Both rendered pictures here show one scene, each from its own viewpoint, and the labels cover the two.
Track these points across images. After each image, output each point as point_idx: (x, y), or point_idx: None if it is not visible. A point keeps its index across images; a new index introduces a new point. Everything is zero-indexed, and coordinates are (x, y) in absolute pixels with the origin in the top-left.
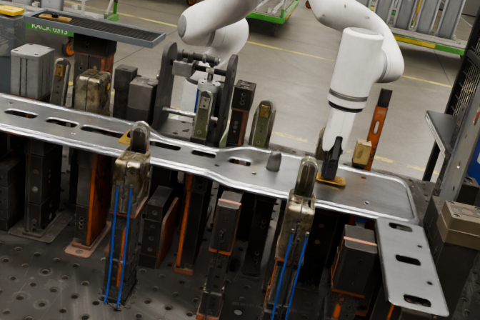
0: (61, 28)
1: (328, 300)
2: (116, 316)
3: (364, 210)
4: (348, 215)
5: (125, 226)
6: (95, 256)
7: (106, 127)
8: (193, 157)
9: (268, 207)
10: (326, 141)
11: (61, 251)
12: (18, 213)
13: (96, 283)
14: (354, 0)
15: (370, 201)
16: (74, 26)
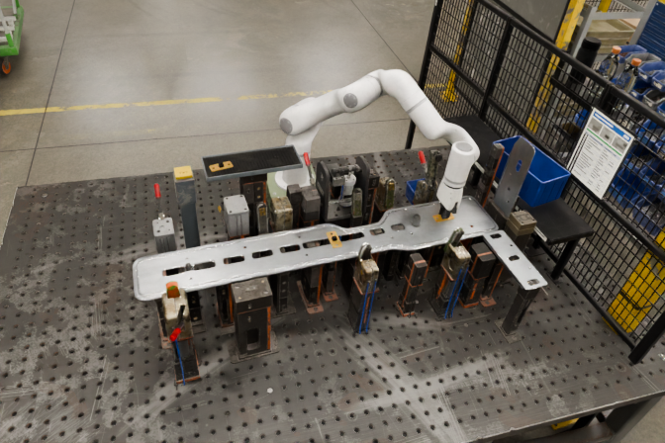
0: (237, 177)
1: (468, 282)
2: (370, 337)
3: (474, 232)
4: None
5: (369, 296)
6: (325, 307)
7: (314, 238)
8: (376, 237)
9: None
10: (449, 206)
11: (306, 313)
12: None
13: (342, 324)
14: (447, 123)
15: (471, 223)
16: (246, 172)
